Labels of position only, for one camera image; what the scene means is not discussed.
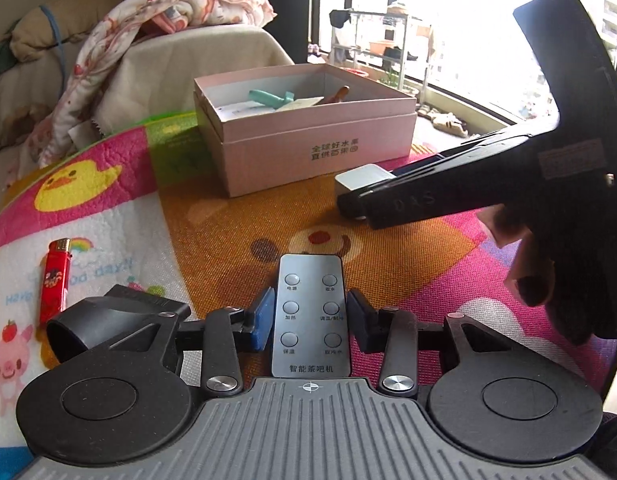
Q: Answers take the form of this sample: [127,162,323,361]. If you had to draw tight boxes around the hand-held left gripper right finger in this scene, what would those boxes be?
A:
[347,289,509,398]

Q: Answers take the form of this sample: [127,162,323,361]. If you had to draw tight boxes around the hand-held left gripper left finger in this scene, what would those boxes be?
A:
[106,287,276,397]

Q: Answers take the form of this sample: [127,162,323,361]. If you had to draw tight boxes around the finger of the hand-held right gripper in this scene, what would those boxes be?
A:
[337,165,509,232]
[391,135,490,181]

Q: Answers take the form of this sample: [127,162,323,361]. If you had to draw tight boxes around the grey remote control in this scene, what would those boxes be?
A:
[271,253,352,378]

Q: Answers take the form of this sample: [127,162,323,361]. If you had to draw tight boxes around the white charger cube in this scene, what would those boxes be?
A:
[335,163,397,220]

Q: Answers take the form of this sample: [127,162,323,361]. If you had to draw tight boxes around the pink cardboard box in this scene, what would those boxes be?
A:
[193,62,418,198]

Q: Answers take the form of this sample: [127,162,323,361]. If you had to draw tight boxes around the black cylinder holder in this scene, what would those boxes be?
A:
[45,284,192,365]

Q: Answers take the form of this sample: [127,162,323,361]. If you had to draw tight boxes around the teal plastic hand tool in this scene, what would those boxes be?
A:
[247,89,295,111]

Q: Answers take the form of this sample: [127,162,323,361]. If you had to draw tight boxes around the red lighter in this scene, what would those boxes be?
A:
[37,238,73,326]

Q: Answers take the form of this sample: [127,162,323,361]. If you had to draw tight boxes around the person's right hand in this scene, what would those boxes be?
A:
[476,204,557,308]

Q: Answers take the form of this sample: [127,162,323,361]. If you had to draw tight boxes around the beige fuzzy slippers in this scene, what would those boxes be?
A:
[419,107,469,138]

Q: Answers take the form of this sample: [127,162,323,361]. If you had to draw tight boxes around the colourful cartoon play mat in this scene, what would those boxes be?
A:
[0,112,617,466]

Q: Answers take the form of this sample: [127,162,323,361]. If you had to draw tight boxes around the balcony metal rack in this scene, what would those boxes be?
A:
[331,7,437,81]

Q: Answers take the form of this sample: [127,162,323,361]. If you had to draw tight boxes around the beige covered sofa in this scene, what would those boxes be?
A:
[0,0,295,216]

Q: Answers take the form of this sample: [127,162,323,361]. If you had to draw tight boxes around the pink floral blanket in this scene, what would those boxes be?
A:
[36,0,278,168]

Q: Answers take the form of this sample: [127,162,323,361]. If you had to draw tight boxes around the beige pillow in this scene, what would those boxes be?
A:
[8,0,106,63]

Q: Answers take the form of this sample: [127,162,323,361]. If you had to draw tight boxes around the black window frame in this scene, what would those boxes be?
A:
[251,0,399,63]

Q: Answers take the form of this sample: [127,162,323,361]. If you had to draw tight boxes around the blue cable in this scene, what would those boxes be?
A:
[38,5,66,91]

